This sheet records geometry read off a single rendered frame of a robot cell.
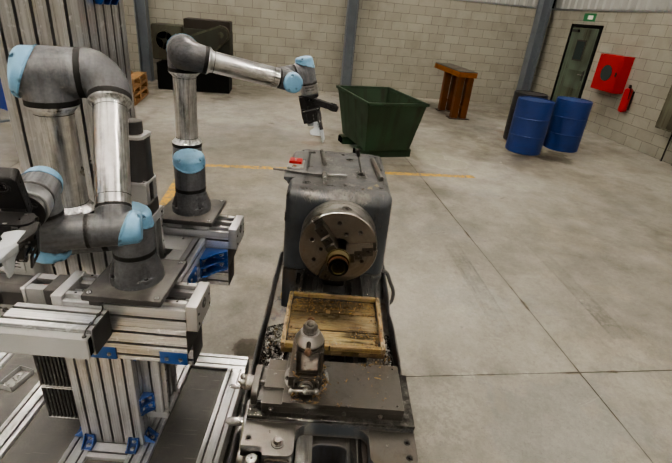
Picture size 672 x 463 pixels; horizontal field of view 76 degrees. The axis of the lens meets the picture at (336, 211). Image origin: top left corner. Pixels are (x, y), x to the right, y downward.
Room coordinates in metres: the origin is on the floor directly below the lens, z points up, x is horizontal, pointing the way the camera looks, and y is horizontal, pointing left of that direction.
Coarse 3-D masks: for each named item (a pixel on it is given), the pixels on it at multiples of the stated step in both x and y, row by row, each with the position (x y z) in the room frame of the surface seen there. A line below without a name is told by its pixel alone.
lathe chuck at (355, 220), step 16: (320, 208) 1.58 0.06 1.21; (336, 208) 1.54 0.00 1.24; (352, 208) 1.57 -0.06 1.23; (304, 224) 1.56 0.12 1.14; (336, 224) 1.50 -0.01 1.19; (352, 224) 1.51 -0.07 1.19; (368, 224) 1.51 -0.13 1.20; (304, 240) 1.50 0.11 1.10; (320, 240) 1.50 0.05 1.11; (352, 240) 1.51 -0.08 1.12; (368, 240) 1.51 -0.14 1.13; (304, 256) 1.50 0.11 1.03; (320, 256) 1.50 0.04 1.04; (368, 256) 1.51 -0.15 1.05; (352, 272) 1.51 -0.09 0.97
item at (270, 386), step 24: (288, 360) 0.99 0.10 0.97; (264, 384) 0.89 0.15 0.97; (336, 384) 0.92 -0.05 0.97; (360, 384) 0.93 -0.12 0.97; (384, 384) 0.93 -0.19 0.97; (264, 408) 0.84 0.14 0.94; (288, 408) 0.84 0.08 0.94; (312, 408) 0.84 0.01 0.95; (336, 408) 0.84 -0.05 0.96; (360, 408) 0.84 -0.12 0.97; (384, 408) 0.85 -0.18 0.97
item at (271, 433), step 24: (408, 408) 0.90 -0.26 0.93; (264, 432) 0.79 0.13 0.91; (288, 432) 0.80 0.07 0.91; (312, 432) 0.83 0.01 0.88; (336, 432) 0.83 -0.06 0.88; (360, 432) 0.83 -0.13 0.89; (384, 432) 0.83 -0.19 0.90; (408, 432) 0.84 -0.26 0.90; (264, 456) 0.73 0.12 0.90; (288, 456) 0.73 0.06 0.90; (384, 456) 0.76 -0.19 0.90; (408, 456) 0.77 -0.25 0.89
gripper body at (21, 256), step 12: (36, 204) 0.69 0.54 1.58; (0, 216) 0.61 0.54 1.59; (12, 216) 0.62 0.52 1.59; (24, 216) 0.62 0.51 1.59; (36, 216) 0.64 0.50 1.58; (0, 228) 0.58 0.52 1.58; (12, 228) 0.59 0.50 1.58; (0, 240) 0.59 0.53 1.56; (36, 240) 0.63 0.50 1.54; (24, 252) 0.59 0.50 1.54; (36, 252) 0.63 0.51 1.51; (0, 264) 0.58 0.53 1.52
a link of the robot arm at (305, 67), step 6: (300, 60) 1.84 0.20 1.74; (306, 60) 1.84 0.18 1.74; (312, 60) 1.87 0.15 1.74; (300, 66) 1.84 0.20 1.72; (306, 66) 1.84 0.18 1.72; (312, 66) 1.86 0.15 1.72; (300, 72) 1.83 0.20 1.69; (306, 72) 1.84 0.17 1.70; (312, 72) 1.86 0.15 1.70; (306, 78) 1.84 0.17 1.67; (312, 78) 1.85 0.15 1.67; (306, 84) 1.85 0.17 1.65; (312, 84) 1.85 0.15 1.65
